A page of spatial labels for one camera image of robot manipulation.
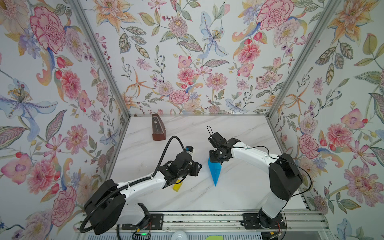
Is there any yellow block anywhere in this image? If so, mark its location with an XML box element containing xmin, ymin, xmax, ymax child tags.
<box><xmin>173</xmin><ymin>181</ymin><xmax>182</xmax><ymax>192</ymax></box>

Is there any aluminium front rail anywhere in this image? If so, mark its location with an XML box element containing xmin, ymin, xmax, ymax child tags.
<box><xmin>73</xmin><ymin>210</ymin><xmax>331</xmax><ymax>233</ymax></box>

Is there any green object at edge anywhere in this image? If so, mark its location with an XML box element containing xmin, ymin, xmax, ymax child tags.
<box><xmin>206</xmin><ymin>235</ymin><xmax>224</xmax><ymax>240</ymax></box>

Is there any blue square paper sheet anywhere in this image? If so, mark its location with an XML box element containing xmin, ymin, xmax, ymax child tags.
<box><xmin>208</xmin><ymin>159</ymin><xmax>222</xmax><ymax>187</ymax></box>

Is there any white round object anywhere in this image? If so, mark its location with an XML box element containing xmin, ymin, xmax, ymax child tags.
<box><xmin>171</xmin><ymin>230</ymin><xmax>188</xmax><ymax>240</ymax></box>

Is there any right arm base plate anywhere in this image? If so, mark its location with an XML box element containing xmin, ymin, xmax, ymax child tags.
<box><xmin>240</xmin><ymin>213</ymin><xmax>287</xmax><ymax>230</ymax></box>

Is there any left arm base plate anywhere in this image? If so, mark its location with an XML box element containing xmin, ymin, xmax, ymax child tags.
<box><xmin>121</xmin><ymin>214</ymin><xmax>164</xmax><ymax>231</ymax></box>

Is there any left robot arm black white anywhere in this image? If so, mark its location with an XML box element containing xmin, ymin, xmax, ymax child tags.
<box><xmin>79</xmin><ymin>151</ymin><xmax>202</xmax><ymax>235</ymax></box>

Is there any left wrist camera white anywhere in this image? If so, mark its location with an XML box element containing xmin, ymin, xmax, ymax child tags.
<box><xmin>185</xmin><ymin>146</ymin><xmax>194</xmax><ymax>156</ymax></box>

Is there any brown wooden metronome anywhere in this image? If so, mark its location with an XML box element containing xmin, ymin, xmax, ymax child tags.
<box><xmin>152</xmin><ymin>114</ymin><xmax>166</xmax><ymax>141</ymax></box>

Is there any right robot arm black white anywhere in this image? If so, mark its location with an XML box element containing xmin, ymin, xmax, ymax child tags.
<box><xmin>208</xmin><ymin>132</ymin><xmax>304</xmax><ymax>226</ymax></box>

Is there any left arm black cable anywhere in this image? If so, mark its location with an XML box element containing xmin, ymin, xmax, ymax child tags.
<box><xmin>151</xmin><ymin>135</ymin><xmax>187</xmax><ymax>179</ymax></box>

